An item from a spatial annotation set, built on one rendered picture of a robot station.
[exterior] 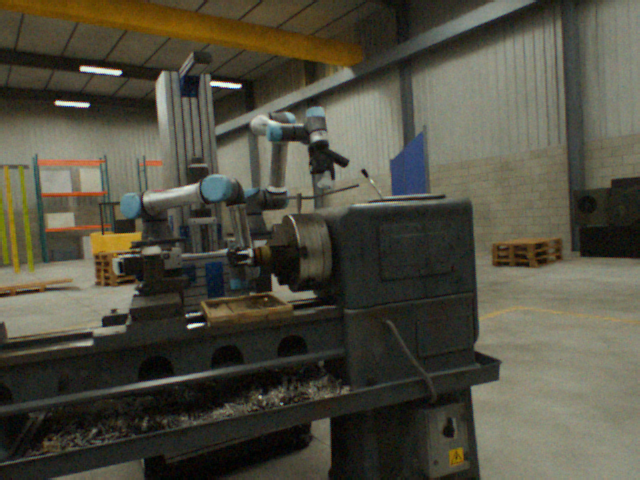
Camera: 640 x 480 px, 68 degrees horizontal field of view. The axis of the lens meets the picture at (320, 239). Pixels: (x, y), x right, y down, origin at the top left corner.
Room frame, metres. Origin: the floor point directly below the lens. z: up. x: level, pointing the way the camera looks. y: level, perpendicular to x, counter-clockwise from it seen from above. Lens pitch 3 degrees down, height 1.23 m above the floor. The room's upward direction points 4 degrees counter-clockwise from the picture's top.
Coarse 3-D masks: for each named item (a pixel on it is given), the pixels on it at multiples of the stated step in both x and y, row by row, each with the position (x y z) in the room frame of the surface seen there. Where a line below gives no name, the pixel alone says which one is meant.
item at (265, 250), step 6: (264, 246) 1.84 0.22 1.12; (258, 252) 1.82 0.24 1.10; (264, 252) 1.82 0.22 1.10; (270, 252) 1.82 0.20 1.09; (258, 258) 1.81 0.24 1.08; (264, 258) 1.81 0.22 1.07; (270, 258) 1.82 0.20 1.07; (258, 264) 1.82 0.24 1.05; (264, 264) 1.82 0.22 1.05; (270, 264) 1.83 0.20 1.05
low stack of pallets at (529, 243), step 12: (516, 240) 9.26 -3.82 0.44; (528, 240) 9.05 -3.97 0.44; (540, 240) 8.88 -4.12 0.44; (504, 252) 8.87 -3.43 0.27; (516, 252) 8.70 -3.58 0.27; (528, 252) 8.54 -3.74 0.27; (540, 252) 9.35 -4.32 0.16; (492, 264) 9.09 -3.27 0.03; (504, 264) 9.16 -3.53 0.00; (516, 264) 8.77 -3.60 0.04; (540, 264) 8.66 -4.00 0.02
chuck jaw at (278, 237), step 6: (282, 222) 1.96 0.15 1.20; (276, 228) 1.92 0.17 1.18; (282, 228) 1.93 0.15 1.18; (270, 234) 1.90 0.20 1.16; (276, 234) 1.91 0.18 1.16; (282, 234) 1.91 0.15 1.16; (270, 240) 1.88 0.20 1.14; (276, 240) 1.89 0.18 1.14; (282, 240) 1.89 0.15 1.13; (270, 246) 1.87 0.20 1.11; (276, 246) 1.88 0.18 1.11; (282, 246) 1.89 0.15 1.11; (288, 246) 1.91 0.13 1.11
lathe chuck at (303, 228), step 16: (288, 224) 1.86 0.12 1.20; (304, 224) 1.80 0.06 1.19; (288, 240) 1.88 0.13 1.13; (304, 240) 1.76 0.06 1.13; (320, 240) 1.77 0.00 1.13; (320, 256) 1.77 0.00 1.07; (304, 272) 1.76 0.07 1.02; (320, 272) 1.78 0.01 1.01; (288, 288) 1.93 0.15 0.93; (304, 288) 1.82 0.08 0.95
